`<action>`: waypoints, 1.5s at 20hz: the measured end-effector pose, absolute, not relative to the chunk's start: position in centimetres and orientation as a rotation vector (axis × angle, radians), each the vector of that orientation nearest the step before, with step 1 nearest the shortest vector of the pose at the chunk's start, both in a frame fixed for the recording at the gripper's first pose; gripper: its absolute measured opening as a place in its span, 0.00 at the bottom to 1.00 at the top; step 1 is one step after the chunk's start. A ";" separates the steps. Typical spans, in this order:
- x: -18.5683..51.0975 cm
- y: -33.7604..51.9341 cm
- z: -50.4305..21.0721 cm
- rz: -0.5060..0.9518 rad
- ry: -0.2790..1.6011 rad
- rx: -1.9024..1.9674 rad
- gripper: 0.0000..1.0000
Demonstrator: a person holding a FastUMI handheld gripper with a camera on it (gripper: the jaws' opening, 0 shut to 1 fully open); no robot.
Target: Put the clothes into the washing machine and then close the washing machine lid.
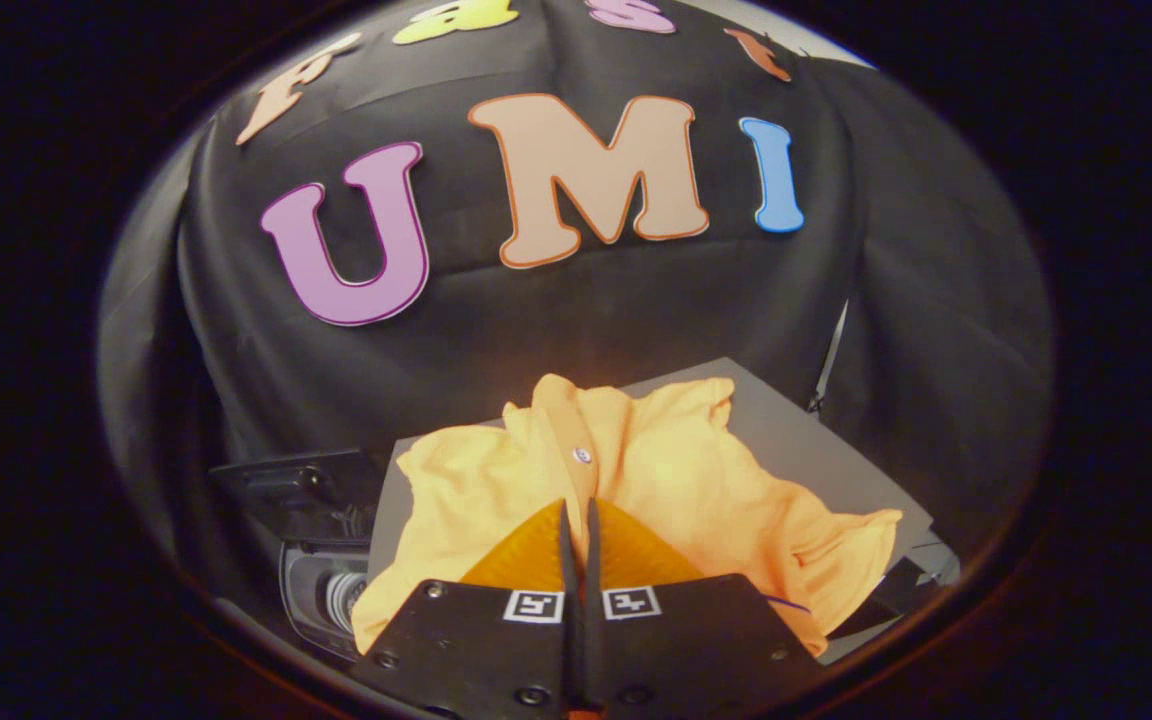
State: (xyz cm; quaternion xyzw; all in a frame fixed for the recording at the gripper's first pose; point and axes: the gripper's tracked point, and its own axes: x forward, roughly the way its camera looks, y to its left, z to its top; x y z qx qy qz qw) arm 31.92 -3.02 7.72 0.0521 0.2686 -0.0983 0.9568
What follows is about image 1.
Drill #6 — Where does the white cabinet with grey top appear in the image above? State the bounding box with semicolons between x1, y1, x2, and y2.
368;357;962;666

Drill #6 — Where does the black backdrop cloth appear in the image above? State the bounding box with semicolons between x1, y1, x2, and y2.
96;0;1055;601

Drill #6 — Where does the orange shirt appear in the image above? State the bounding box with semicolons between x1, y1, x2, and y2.
351;373;905;658

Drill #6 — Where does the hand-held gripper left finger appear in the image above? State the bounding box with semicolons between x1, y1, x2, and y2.
351;498;582;716

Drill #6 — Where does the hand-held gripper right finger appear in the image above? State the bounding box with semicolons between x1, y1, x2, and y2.
584;497;827;716

